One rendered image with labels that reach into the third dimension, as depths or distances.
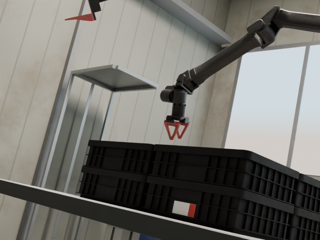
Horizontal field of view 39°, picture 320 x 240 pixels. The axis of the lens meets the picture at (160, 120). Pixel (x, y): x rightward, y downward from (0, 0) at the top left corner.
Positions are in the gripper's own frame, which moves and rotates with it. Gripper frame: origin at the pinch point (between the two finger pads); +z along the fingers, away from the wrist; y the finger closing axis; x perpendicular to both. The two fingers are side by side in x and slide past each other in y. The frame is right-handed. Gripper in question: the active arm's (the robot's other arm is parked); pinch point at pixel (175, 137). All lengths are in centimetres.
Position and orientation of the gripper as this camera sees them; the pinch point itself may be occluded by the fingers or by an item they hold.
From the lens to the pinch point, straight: 191.1
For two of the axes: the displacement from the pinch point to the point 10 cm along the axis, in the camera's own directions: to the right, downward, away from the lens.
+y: -4.0, 0.2, -9.2
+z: -1.1, 9.9, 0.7
